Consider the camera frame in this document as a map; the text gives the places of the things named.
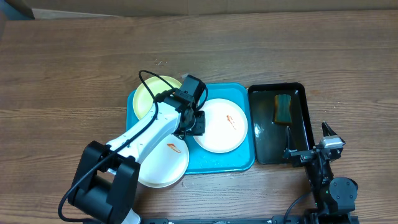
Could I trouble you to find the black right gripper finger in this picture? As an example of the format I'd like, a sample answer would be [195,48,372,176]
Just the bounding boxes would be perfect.
[322,121,336,137]
[285,126,296,152]

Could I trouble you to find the white plate with sauce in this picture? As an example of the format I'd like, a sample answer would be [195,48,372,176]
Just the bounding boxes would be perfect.
[194,98,248,154]

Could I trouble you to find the green yellow sponge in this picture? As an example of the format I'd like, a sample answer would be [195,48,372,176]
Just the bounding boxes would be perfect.
[273,94,292,125]

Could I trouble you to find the yellow-green plate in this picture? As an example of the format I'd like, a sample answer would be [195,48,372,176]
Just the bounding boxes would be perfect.
[132,75,182,119]

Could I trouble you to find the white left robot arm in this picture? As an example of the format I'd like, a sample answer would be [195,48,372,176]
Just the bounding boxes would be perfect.
[62,87,205,223]

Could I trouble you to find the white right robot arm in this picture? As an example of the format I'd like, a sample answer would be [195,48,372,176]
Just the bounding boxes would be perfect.
[282,122,359,224]

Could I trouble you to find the black water tray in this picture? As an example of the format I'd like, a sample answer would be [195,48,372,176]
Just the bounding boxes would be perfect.
[248,82,315,165]

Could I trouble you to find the blue serving tray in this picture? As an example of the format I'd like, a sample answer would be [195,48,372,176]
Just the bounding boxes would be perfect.
[125,82,256,175]

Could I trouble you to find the white front plate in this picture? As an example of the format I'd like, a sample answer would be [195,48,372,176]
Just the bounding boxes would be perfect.
[138,135,189,188]

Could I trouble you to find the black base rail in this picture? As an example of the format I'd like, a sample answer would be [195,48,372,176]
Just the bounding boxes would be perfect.
[139,215,303,224]

